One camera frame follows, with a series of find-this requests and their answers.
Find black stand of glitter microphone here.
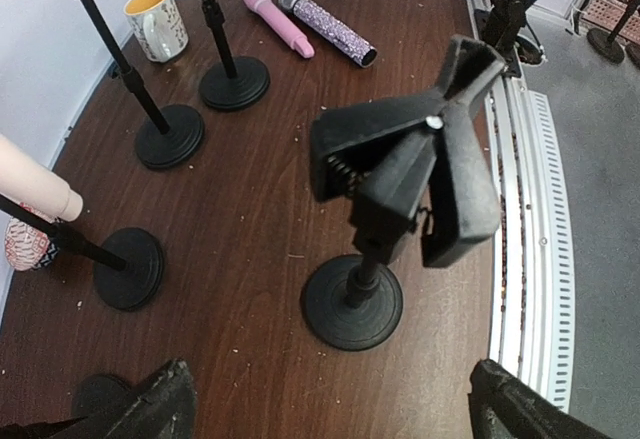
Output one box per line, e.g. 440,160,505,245
301,35,505,351

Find black stand of blue microphone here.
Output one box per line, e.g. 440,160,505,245
198,0,271,112

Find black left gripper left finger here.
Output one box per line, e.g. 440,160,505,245
1,358,196,438

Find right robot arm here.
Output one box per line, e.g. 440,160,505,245
481,0,545,65

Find glitter purple silver microphone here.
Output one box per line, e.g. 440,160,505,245
278,0,378,68

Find black stand of purple microphone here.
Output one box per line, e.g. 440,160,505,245
79,0,205,170

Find white floral mug yellow inside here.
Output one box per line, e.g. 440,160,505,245
124,0,189,63

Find red patterned ceramic bowl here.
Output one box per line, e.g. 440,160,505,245
4,218,59,271

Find black clamp microphone stand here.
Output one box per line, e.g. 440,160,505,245
71,374,131,418

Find black stand of cream microphone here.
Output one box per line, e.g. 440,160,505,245
1,196,165,312

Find cream white microphone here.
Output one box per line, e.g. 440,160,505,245
1,135,84,222

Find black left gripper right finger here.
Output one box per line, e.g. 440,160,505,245
468,359,607,439

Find pink microphone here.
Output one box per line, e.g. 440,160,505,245
243,0,315,59

